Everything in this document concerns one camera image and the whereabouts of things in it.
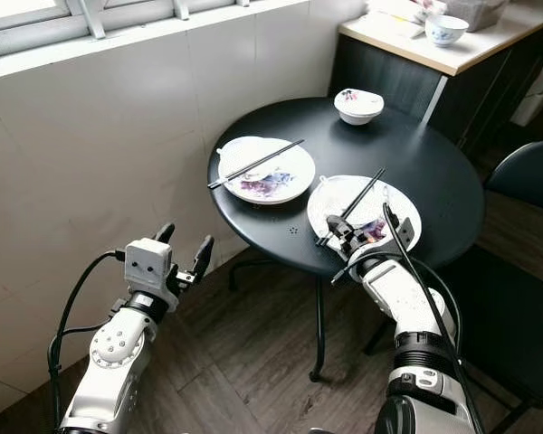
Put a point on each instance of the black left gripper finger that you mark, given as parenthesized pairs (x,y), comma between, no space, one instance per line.
(165,232)
(204,255)

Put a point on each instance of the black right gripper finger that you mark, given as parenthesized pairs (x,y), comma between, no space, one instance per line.
(344,230)

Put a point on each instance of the floral white plate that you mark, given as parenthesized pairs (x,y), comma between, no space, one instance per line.
(288,183)
(403,203)

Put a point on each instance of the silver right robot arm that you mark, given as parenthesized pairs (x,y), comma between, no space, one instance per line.
(403,298)

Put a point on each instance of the black chopstick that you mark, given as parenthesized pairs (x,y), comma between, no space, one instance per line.
(258,163)
(371,185)
(362,195)
(276,155)

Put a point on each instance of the round black table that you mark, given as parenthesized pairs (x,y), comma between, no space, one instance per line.
(398,145)

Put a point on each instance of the small floral white bowl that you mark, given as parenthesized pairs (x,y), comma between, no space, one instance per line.
(358,111)

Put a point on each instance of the black chair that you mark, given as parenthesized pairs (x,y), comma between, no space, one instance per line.
(529,176)

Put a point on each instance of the blue patterned white bowl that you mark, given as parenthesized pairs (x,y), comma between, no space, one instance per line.
(446,33)

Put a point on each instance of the white pink packet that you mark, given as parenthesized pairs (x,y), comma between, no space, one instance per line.
(398,9)

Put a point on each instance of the grey bag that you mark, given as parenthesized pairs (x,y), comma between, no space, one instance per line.
(475,13)

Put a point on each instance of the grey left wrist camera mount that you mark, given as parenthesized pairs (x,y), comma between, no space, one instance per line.
(149,264)

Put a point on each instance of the white barred window frame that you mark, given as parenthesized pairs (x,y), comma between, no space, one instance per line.
(90,18)

